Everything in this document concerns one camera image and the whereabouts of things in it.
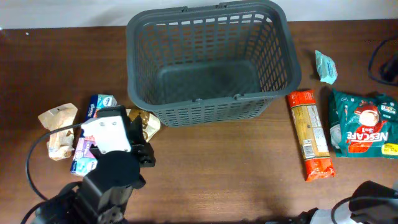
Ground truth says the beige snack bag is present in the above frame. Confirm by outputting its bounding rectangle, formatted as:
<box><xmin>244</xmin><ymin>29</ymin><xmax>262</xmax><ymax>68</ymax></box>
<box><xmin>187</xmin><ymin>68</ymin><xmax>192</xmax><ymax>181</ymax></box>
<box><xmin>37</xmin><ymin>103</ymin><xmax>78</xmax><ymax>162</ymax></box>

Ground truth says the grey plastic basket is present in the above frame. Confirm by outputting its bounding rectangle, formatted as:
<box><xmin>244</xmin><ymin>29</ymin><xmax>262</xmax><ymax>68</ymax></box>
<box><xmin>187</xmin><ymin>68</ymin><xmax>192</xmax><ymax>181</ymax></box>
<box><xmin>126</xmin><ymin>1</ymin><xmax>302</xmax><ymax>127</ymax></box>

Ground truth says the Kleenex tissue multipack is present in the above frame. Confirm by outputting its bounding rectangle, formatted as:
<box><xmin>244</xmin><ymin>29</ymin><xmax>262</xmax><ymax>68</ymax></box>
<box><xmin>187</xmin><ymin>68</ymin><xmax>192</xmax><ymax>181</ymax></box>
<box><xmin>70</xmin><ymin>94</ymin><xmax>117</xmax><ymax>177</ymax></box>

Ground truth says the orange spaghetti packet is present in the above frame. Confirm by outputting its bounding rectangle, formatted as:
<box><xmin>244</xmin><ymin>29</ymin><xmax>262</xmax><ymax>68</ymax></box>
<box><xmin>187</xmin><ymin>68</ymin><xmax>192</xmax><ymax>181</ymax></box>
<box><xmin>287</xmin><ymin>90</ymin><xmax>335</xmax><ymax>182</ymax></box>

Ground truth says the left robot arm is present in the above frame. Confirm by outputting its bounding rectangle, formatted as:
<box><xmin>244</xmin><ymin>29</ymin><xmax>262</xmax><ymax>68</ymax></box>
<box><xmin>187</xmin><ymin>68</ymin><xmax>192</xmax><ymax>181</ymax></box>
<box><xmin>22</xmin><ymin>105</ymin><xmax>156</xmax><ymax>223</ymax></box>

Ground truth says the brown-top cookie bag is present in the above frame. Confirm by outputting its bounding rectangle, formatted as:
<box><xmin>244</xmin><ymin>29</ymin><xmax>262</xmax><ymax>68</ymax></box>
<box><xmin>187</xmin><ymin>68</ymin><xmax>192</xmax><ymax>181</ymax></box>
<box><xmin>126</xmin><ymin>109</ymin><xmax>161</xmax><ymax>142</ymax></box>

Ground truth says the light green wipes packet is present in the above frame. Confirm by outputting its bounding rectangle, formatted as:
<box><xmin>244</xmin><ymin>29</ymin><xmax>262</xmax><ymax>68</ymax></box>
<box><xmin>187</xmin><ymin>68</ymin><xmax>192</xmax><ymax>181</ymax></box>
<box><xmin>315</xmin><ymin>50</ymin><xmax>338</xmax><ymax>85</ymax></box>

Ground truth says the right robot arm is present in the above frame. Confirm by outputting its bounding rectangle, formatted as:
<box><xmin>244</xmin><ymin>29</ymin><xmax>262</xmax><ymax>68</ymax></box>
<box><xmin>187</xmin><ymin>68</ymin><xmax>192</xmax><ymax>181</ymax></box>
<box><xmin>307</xmin><ymin>90</ymin><xmax>397</xmax><ymax>223</ymax></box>

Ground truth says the green Nescafe coffee bag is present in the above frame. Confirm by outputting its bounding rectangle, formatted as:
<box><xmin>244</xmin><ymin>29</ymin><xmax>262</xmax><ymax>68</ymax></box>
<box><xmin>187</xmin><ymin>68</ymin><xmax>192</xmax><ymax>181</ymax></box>
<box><xmin>328</xmin><ymin>90</ymin><xmax>397</xmax><ymax>159</ymax></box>

